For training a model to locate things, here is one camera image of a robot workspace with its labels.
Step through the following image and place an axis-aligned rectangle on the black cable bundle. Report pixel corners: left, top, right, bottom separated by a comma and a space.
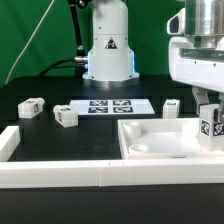
38, 0, 90, 78

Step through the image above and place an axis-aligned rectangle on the white thin cable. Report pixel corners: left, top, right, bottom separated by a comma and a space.
4, 0, 56, 85

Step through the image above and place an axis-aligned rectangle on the white left fence wall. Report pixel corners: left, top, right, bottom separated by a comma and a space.
0, 126, 20, 162

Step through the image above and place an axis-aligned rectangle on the white square tabletop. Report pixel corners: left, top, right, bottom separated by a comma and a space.
118, 118, 224, 160

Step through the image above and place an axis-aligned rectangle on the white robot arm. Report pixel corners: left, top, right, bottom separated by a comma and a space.
83, 0, 224, 123

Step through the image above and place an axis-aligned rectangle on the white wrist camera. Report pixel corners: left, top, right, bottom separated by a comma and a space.
167, 8, 185, 35

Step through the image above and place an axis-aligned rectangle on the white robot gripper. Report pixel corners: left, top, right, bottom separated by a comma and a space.
168, 36, 224, 123

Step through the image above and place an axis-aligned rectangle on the green backdrop cloth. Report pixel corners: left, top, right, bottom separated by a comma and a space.
0, 0, 184, 87

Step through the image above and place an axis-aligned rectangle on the white fence wall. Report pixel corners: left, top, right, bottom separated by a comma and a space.
0, 158, 224, 189
0, 126, 20, 162

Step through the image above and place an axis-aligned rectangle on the white front fence wall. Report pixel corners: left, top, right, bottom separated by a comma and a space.
0, 158, 224, 189

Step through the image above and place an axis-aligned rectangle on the white marker sheet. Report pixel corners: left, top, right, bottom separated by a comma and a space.
69, 99, 154, 115

